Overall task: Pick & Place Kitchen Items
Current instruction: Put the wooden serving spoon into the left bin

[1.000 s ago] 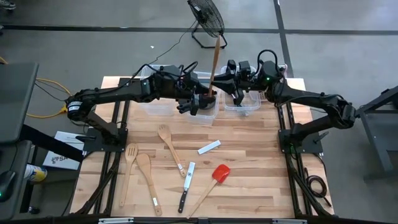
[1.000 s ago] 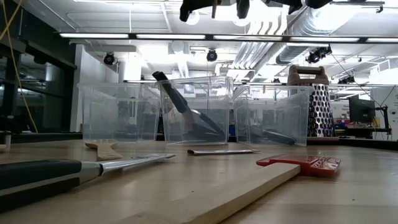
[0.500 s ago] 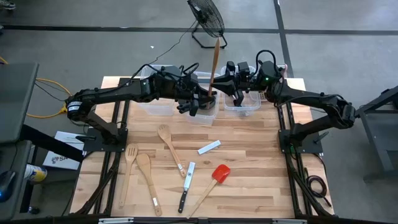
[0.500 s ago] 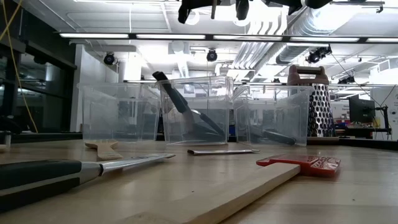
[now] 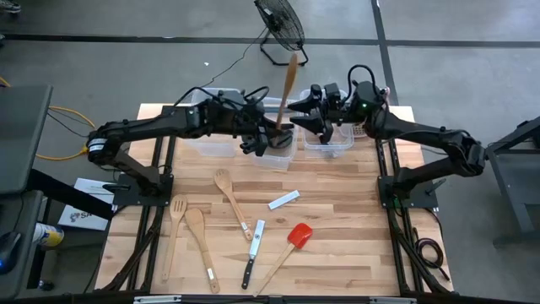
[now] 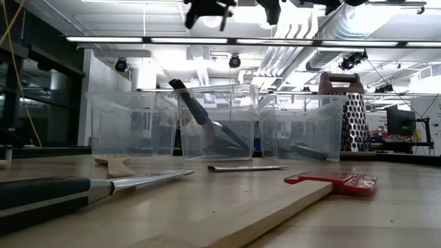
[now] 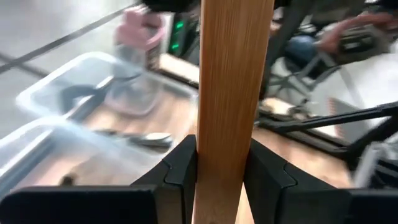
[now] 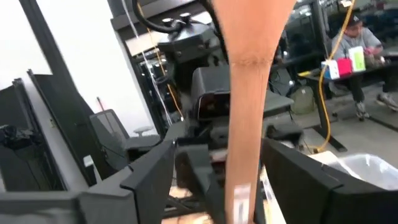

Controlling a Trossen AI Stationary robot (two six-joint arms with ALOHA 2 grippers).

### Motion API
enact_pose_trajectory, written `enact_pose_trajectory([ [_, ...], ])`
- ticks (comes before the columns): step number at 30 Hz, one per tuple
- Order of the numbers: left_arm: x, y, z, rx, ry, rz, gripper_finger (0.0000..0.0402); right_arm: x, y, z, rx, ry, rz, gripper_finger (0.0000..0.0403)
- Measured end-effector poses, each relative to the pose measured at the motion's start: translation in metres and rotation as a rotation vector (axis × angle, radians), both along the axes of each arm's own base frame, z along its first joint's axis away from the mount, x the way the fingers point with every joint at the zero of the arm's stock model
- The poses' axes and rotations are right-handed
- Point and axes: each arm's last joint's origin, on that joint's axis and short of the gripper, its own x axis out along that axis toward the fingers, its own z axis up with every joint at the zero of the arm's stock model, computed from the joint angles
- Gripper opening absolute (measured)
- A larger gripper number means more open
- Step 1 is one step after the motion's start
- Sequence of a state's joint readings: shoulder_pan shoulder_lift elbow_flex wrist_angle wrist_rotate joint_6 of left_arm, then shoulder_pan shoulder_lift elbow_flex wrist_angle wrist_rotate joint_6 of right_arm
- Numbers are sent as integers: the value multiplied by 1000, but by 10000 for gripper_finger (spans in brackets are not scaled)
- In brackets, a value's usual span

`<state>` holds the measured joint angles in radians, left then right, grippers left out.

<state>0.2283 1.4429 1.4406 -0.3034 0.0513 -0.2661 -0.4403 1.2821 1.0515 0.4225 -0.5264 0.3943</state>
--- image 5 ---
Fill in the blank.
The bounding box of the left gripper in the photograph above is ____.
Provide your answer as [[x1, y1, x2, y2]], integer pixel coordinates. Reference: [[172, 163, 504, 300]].
[[234, 108, 281, 147]]

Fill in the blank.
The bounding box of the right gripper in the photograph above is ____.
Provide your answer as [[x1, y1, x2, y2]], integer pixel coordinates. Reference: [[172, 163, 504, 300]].
[[290, 84, 359, 144]]

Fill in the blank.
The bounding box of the black ladle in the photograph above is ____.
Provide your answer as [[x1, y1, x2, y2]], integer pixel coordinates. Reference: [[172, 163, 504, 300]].
[[269, 129, 295, 149]]

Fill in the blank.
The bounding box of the wooden spoon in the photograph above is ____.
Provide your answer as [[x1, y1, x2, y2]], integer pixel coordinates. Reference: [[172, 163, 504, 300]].
[[275, 52, 300, 132]]

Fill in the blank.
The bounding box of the white knife sheath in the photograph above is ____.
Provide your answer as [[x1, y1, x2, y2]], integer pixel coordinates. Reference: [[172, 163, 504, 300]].
[[267, 189, 301, 211]]

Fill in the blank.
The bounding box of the wooden spork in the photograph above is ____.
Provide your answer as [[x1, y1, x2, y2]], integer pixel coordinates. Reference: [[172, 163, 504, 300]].
[[213, 168, 254, 242]]

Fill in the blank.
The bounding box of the red spatula wooden handle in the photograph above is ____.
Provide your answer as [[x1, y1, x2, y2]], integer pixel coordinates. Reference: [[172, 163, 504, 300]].
[[251, 222, 314, 298]]

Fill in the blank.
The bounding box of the black-handled chef knife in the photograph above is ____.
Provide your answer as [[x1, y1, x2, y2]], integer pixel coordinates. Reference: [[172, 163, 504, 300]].
[[240, 219, 267, 290]]

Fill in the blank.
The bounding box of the solid wooden spatula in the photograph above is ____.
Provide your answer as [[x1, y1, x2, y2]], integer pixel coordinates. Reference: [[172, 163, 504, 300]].
[[184, 207, 221, 295]]

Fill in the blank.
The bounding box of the slotted wooden spatula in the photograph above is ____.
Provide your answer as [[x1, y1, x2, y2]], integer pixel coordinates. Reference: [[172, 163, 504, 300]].
[[161, 194, 189, 283]]

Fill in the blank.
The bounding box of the clear plastic bin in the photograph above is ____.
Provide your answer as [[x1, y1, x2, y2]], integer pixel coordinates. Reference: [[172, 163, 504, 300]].
[[247, 95, 302, 171], [184, 86, 245, 159], [298, 87, 356, 160]]

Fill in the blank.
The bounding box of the metal box grater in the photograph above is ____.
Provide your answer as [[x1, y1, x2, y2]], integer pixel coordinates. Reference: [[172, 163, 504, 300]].
[[351, 85, 392, 139]]

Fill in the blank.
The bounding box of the black floor fan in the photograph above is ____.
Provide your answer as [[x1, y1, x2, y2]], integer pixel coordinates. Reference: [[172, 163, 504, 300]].
[[253, 0, 311, 68]]

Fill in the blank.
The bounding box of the black metal stand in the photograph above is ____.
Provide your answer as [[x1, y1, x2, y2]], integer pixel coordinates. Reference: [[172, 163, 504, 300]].
[[484, 116, 540, 248]]

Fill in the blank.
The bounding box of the white printed paper sheet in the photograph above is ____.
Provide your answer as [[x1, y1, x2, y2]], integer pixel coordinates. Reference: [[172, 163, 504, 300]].
[[57, 176, 118, 232]]

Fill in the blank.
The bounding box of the black diagonal beam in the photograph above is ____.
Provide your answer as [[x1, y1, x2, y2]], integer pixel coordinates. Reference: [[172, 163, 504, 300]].
[[26, 167, 116, 221]]

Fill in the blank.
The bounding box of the white yellow spray can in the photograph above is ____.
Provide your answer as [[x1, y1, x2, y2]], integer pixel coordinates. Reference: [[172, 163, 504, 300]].
[[32, 222, 66, 248]]

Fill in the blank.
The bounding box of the dark grey desk panel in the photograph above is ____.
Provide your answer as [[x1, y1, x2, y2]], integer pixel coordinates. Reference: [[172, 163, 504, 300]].
[[0, 189, 44, 300], [0, 84, 54, 196]]

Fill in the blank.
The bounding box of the black computer mouse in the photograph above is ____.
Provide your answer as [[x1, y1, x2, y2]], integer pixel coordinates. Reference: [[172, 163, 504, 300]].
[[0, 231, 22, 276]]

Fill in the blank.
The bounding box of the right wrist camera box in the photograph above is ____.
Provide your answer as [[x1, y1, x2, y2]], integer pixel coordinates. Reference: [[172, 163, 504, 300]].
[[323, 82, 342, 103]]

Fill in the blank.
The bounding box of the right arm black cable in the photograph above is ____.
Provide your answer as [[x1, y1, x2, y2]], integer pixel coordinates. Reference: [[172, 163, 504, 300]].
[[346, 63, 383, 100]]

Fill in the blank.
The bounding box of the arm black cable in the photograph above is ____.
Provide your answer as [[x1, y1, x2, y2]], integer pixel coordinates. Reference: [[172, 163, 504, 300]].
[[346, 63, 383, 100], [174, 85, 271, 111]]

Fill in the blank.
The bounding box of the black fan cable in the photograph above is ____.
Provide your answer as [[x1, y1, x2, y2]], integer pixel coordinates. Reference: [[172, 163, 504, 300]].
[[179, 25, 271, 105]]

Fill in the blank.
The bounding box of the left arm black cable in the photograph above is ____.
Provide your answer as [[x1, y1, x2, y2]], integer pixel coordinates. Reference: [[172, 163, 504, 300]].
[[174, 85, 271, 111]]

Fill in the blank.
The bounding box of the black aluminium table frame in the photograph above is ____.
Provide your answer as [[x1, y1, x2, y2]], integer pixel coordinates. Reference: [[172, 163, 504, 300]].
[[94, 103, 456, 304]]

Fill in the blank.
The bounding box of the coiled black cable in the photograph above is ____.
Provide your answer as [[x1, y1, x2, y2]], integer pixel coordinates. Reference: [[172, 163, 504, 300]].
[[413, 227, 451, 283]]

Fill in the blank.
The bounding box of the silver metal bracket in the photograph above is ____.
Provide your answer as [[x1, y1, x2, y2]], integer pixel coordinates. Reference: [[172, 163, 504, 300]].
[[132, 295, 183, 304], [369, 296, 418, 304]]

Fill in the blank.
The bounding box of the black floor cable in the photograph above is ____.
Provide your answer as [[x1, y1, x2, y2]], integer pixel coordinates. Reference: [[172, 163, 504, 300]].
[[46, 111, 92, 140]]

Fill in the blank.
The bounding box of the yellow cable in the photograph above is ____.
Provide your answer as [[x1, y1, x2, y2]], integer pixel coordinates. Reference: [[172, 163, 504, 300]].
[[0, 77, 99, 163]]

